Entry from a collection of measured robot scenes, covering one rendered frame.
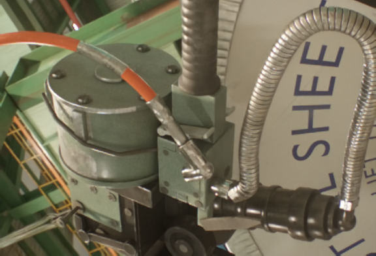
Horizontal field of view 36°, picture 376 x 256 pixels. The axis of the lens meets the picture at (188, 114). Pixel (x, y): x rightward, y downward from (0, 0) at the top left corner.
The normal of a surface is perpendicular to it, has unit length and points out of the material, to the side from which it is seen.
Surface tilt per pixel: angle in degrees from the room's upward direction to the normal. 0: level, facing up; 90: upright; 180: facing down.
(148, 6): 90
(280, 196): 92
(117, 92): 115
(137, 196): 58
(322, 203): 92
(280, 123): 90
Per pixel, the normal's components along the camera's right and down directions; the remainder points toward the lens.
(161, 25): 0.05, 0.49
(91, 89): 0.00, -0.83
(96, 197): -0.51, 0.47
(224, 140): 0.86, 0.29
